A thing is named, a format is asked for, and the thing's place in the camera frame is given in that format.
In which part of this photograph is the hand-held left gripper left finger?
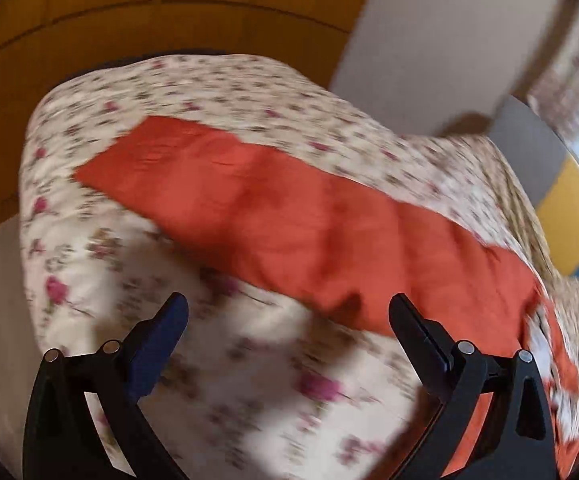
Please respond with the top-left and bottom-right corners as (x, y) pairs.
(22, 291), (190, 480)

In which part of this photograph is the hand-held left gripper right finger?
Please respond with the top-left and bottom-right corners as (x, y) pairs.
(388, 294), (558, 480)

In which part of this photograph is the orange quilted jacket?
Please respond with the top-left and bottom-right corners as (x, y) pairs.
(74, 116), (579, 480)

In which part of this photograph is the floral bed quilt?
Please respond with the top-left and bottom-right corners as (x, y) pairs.
(19, 54), (579, 480)

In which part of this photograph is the grey yellow blue headboard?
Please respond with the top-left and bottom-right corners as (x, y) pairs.
(492, 95), (579, 281)

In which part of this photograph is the floral curtain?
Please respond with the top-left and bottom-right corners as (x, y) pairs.
(525, 0), (579, 131)

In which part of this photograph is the wooden wardrobe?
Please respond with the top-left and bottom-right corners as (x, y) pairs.
(0, 0), (385, 248)

